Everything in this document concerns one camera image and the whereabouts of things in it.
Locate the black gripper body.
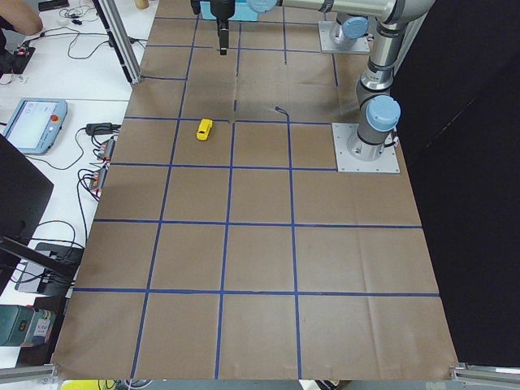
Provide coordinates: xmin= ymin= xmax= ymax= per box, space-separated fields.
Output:
xmin=190 ymin=0 xmax=235 ymax=28

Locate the yellow toy beetle car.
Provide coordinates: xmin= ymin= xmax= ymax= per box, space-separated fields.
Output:
xmin=196 ymin=119 xmax=214 ymax=141

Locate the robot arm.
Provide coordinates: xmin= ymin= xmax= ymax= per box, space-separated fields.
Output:
xmin=247 ymin=1 xmax=432 ymax=162
xmin=209 ymin=1 xmax=369 ymax=55

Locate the light blue plastic bin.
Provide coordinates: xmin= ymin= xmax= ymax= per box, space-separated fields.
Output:
xmin=200 ymin=1 xmax=258 ymax=22

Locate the black power adapter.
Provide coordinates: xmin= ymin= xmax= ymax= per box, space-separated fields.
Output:
xmin=85 ymin=123 xmax=114 ymax=136

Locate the teach pendant tablet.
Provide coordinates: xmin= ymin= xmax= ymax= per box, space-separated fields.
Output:
xmin=2 ymin=97 xmax=68 ymax=155

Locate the brown paper table cover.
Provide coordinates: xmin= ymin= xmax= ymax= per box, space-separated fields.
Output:
xmin=53 ymin=1 xmax=457 ymax=380

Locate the black monitor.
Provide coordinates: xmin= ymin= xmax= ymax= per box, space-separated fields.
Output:
xmin=1 ymin=137 xmax=54 ymax=288

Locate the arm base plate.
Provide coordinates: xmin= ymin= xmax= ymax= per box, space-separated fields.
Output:
xmin=331 ymin=123 xmax=400 ymax=175
xmin=318 ymin=21 xmax=370 ymax=55

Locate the aluminium frame post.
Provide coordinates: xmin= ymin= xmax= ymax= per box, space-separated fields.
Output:
xmin=93 ymin=0 xmax=142 ymax=85

